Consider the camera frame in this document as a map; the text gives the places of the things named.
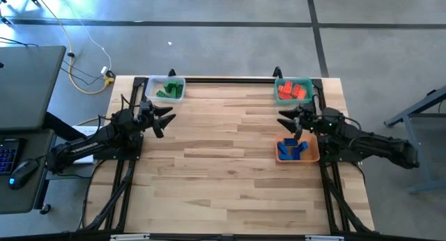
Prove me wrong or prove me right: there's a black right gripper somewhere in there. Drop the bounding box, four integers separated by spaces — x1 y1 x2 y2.
277 107 323 141

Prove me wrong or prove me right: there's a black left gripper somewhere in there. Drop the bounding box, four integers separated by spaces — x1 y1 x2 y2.
137 106 178 139

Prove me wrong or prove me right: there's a teal plastic bin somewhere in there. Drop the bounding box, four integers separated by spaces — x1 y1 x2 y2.
274 77 315 107

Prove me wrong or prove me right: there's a clear plastic bin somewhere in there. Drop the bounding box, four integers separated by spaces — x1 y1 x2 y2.
145 75 187 104

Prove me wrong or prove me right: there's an orange plastic bin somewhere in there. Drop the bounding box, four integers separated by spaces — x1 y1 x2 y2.
274 133 321 164

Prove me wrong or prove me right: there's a black computer mouse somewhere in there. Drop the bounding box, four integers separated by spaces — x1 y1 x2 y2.
8 159 40 191

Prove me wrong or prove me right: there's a backlit computer keyboard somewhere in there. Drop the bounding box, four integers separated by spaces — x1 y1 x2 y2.
0 137 19 176

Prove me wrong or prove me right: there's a dark desk top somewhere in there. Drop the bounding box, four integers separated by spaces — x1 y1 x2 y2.
0 128 56 215

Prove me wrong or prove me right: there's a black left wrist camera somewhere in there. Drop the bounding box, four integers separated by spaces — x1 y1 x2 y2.
138 100 155 117

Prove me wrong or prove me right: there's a black aluminium table frame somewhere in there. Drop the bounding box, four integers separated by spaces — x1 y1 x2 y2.
78 75 376 241

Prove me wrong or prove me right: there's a white thin cable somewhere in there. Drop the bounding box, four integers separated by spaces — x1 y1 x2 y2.
71 14 113 75

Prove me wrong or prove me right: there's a yellow power cable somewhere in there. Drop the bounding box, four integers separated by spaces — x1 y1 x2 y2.
40 0 116 95

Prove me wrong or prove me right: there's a silver frame bracket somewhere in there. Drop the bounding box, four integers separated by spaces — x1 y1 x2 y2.
109 233 151 241
305 235 345 241

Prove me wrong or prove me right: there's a grey metal table frame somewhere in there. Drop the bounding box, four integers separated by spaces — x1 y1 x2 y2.
384 84 446 196

